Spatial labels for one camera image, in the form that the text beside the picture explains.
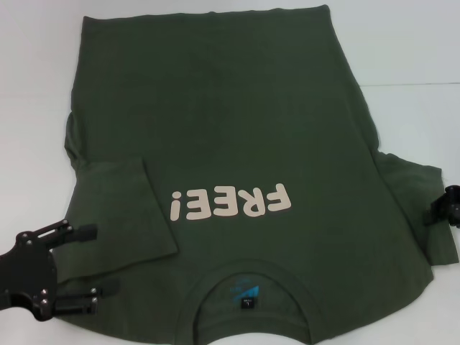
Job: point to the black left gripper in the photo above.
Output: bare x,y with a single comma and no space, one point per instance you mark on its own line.
34,269

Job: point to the dark green FREE t-shirt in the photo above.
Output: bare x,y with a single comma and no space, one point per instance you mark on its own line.
215,125

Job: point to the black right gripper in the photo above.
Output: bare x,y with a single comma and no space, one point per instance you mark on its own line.
453,206

